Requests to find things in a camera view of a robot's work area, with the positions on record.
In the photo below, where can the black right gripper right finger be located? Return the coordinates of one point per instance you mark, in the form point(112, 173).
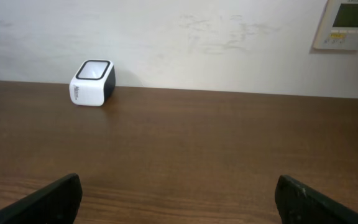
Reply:
point(298, 203)

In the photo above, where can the beige wall control panel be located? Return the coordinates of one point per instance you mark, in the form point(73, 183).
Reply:
point(338, 28)

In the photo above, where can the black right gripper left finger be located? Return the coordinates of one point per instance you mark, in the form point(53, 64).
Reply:
point(57, 202)

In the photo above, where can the white barcode scanner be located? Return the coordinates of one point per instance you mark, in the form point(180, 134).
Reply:
point(93, 83)

